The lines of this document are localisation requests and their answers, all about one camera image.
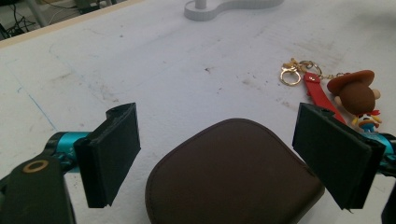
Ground white plastic stand base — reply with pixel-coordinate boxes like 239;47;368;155
183;0;286;22

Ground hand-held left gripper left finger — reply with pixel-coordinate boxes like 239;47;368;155
45;102;142;209

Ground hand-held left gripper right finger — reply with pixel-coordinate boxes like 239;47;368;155
291;102;396;211

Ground black cables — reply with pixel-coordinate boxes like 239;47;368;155
0;0;82;41

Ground brown leather pouch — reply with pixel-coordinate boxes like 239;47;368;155
144;118;326;224

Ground cowboy figure keychain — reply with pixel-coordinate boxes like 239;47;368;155
278;57;383;134

